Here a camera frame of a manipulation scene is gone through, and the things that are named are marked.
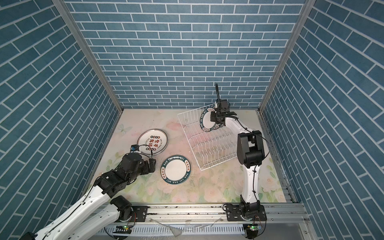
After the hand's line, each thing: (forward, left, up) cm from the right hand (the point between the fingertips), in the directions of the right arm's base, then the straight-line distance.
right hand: (212, 114), depth 102 cm
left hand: (-38, +32, 0) cm, 50 cm away
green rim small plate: (-37, +20, -10) cm, 44 cm away
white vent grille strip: (-66, +14, -13) cm, 68 cm away
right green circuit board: (-62, -23, -13) cm, 67 cm away
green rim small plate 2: (-2, +5, -8) cm, 10 cm away
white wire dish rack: (-22, +1, -10) cm, 24 cm away
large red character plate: (-20, +39, -9) cm, 45 cm away
